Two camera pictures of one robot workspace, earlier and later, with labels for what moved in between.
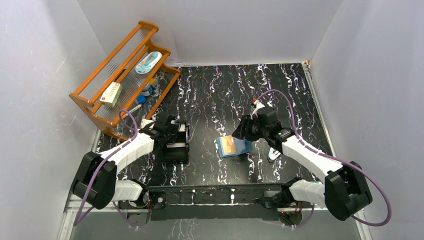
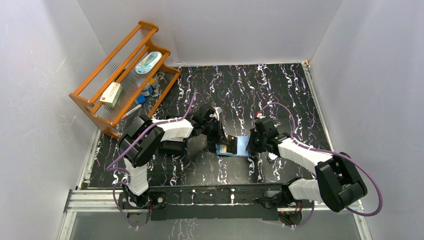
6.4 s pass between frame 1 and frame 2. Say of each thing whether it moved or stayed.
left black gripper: moved
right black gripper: moved
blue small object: stayed
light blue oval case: stayed
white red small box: stayed
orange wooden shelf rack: stayed
